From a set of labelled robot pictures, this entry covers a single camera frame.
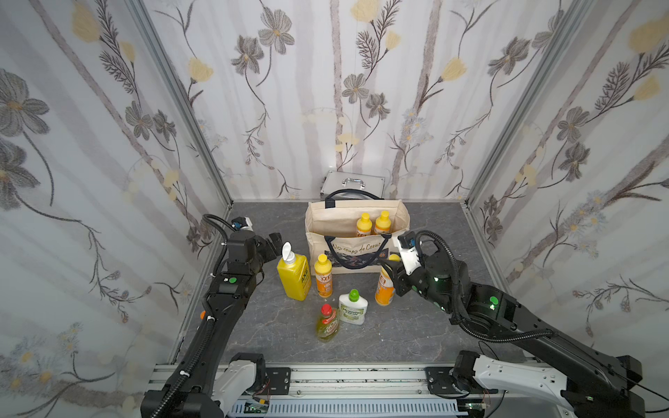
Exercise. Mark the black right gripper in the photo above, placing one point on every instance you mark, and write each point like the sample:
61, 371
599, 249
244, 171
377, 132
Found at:
400, 277

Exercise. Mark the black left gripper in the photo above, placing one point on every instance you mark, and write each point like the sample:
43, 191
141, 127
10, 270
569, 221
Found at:
268, 246

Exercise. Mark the orange bottle yellow cap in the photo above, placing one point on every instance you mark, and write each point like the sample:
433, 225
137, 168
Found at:
364, 225
385, 291
383, 223
323, 275

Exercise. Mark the white bottle green cap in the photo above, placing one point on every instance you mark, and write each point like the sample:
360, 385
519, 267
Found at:
352, 308

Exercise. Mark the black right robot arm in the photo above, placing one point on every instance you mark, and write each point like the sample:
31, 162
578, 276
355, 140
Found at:
571, 375

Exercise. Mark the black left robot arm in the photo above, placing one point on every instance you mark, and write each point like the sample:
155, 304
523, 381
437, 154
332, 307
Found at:
194, 389

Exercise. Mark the large yellow soap bottle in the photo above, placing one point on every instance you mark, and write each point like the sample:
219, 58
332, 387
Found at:
294, 273

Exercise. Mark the cream canvas shopping bag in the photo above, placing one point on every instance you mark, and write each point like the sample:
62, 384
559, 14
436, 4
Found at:
330, 227

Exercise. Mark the silver metal case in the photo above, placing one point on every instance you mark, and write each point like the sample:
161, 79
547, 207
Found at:
351, 183

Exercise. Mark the green bottle red cap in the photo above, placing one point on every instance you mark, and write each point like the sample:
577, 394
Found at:
328, 323

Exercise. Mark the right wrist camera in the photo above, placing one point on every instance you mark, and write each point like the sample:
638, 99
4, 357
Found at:
406, 245

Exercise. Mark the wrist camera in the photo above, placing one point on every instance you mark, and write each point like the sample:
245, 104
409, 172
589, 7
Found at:
406, 245
242, 224

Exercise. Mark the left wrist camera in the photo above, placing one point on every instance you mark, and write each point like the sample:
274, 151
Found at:
242, 224

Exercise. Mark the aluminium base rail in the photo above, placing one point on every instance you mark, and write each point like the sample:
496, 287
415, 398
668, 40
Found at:
406, 389

